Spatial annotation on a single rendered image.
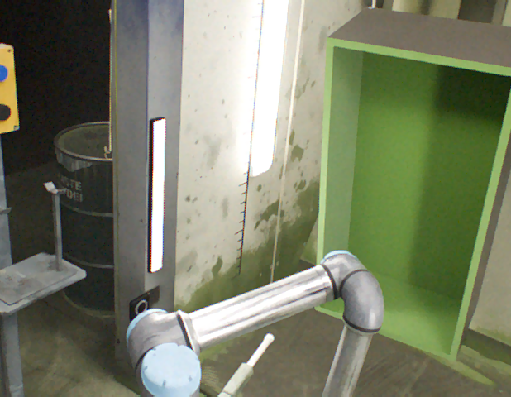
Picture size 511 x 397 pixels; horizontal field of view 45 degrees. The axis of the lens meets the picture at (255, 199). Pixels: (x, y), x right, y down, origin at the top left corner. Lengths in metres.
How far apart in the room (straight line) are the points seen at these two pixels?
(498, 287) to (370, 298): 1.63
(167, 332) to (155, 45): 0.98
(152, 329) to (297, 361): 1.40
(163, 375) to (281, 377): 1.41
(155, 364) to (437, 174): 1.39
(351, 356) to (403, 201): 0.93
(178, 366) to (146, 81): 1.02
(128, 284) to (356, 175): 1.05
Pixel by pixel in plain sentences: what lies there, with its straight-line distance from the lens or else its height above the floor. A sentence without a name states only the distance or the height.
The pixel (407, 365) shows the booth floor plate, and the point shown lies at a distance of 3.19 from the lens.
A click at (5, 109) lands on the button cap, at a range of 2.01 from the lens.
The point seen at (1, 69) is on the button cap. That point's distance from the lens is 1.97.
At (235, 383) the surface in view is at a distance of 2.39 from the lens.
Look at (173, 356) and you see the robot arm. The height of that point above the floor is 0.91.
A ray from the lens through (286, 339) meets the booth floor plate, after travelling 3.18.
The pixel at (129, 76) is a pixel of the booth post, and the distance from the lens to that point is 2.25.
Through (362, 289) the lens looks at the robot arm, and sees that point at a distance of 1.81.
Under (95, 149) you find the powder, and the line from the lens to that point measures 3.13.
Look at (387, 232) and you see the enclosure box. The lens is 2.74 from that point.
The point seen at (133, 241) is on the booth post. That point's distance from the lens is 2.47.
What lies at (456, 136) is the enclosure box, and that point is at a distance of 2.41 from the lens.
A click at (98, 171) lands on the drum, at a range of 2.98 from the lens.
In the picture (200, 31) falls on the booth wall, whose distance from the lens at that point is 2.36.
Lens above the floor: 1.95
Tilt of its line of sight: 24 degrees down
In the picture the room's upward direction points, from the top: 5 degrees clockwise
